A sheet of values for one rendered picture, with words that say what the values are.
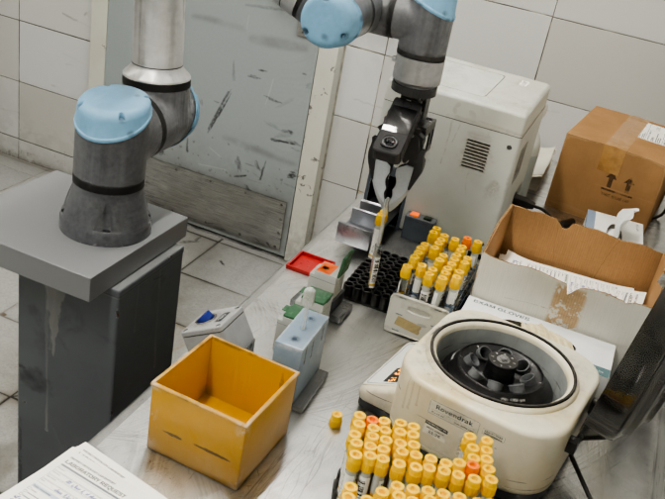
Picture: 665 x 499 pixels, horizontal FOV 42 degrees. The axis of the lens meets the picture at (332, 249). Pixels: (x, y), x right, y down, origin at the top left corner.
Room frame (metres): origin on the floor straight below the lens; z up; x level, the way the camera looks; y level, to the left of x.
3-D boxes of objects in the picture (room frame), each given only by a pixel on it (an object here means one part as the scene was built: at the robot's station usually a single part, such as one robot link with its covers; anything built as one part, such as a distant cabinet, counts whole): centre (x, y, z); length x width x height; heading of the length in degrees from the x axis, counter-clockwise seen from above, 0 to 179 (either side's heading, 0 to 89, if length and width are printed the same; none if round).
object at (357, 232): (1.53, -0.06, 0.92); 0.21 x 0.07 x 0.05; 163
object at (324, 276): (1.22, 0.00, 0.92); 0.05 x 0.04 x 0.06; 71
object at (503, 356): (0.98, -0.25, 0.97); 0.15 x 0.15 x 0.07
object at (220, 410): (0.86, 0.10, 0.93); 0.13 x 0.13 x 0.10; 70
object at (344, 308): (1.22, 0.00, 0.89); 0.09 x 0.05 x 0.04; 71
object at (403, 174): (1.31, -0.10, 1.09); 0.06 x 0.03 x 0.09; 163
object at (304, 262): (1.36, 0.03, 0.88); 0.07 x 0.07 x 0.01; 73
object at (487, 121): (1.69, -0.21, 1.03); 0.31 x 0.27 x 0.30; 163
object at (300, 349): (1.00, 0.02, 0.92); 0.10 x 0.07 x 0.10; 165
